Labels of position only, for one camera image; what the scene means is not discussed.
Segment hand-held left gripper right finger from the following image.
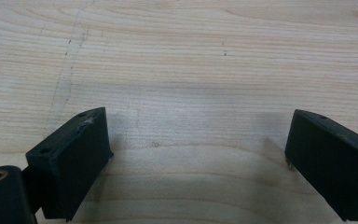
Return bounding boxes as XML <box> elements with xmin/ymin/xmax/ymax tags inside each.
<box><xmin>284</xmin><ymin>108</ymin><xmax>358</xmax><ymax>222</ymax></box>

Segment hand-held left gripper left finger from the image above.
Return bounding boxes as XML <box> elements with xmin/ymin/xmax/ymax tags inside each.
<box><xmin>25</xmin><ymin>106</ymin><xmax>115</xmax><ymax>222</ymax></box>

